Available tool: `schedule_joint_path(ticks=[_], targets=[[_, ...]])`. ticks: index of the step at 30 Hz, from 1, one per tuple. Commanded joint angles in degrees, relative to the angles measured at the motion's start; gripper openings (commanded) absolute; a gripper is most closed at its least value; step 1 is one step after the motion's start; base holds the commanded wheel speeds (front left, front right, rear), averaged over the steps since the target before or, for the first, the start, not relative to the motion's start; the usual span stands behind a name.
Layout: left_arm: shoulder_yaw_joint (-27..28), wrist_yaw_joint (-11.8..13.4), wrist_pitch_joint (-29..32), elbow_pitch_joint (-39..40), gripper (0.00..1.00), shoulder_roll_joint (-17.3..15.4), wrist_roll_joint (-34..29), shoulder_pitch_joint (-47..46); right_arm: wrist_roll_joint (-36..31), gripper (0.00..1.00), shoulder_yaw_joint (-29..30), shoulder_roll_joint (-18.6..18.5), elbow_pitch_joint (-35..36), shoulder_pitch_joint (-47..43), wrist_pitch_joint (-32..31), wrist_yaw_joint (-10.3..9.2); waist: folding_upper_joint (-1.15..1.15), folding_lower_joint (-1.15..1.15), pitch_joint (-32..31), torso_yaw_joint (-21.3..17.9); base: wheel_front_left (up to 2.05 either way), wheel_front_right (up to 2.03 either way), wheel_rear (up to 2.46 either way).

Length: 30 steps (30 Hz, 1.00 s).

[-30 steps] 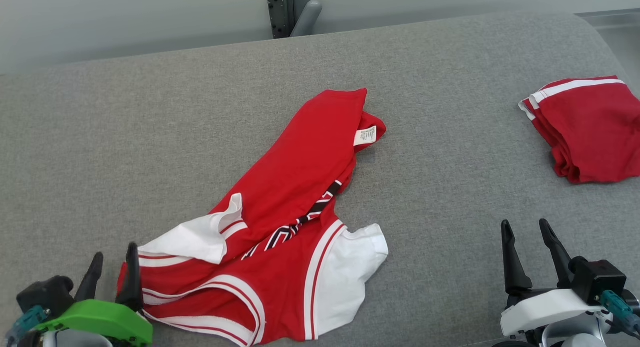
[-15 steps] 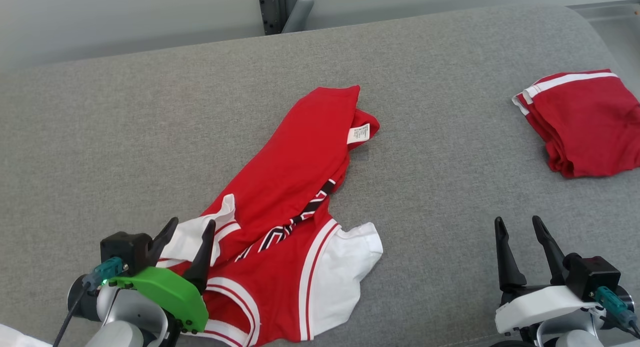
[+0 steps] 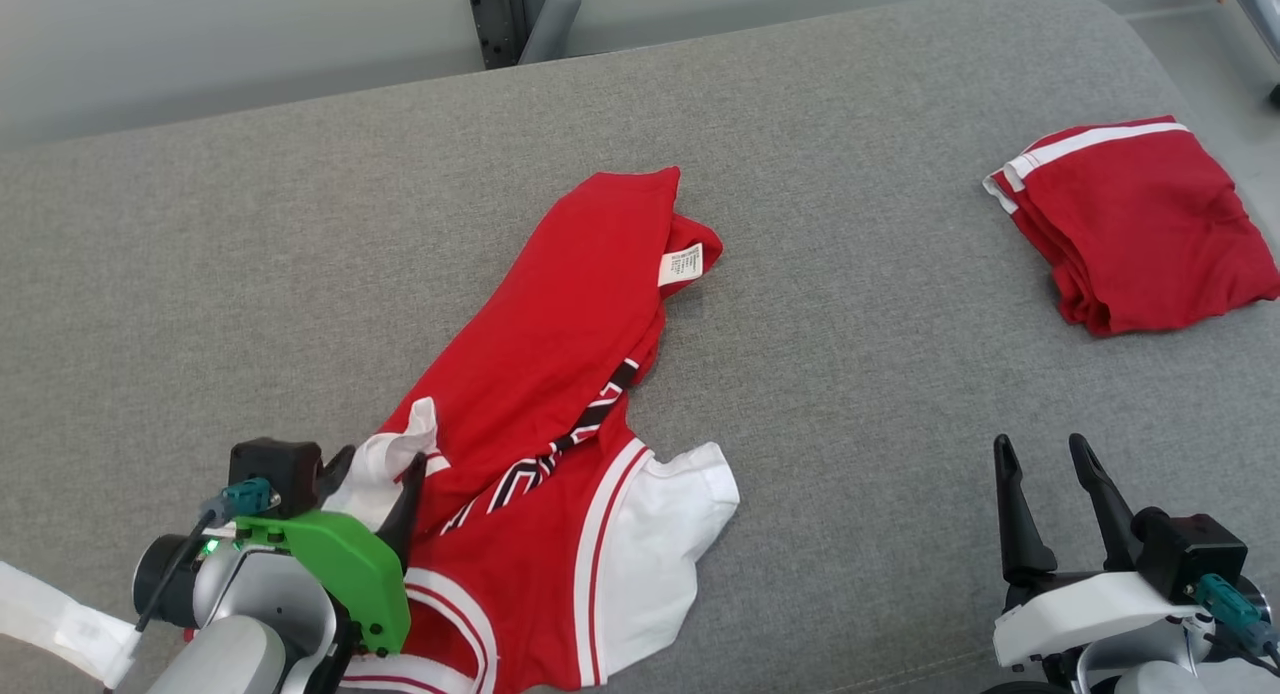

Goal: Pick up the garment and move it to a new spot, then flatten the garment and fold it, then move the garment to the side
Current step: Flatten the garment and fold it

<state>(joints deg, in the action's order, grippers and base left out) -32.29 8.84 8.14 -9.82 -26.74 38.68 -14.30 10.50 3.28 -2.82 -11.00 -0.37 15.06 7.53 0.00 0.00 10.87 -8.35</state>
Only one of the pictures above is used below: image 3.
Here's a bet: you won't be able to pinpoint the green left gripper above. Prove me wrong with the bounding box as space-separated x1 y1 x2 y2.
233 445 429 656

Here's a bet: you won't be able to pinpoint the grey metal partition post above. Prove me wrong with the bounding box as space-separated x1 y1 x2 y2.
467 0 583 71

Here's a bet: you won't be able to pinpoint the right arm cable teal plug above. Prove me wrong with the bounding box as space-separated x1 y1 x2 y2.
1194 572 1280 670

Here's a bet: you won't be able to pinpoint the red shorts white stripes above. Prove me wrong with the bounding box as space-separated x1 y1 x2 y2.
983 115 1280 337

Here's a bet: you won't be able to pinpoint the white cable wrap strap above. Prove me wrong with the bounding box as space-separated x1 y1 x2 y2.
0 560 143 690

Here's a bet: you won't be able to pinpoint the red T-shirt white sleeves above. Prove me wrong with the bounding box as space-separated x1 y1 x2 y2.
340 167 741 694

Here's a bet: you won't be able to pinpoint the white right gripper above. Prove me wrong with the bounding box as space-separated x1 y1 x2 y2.
992 433 1201 668

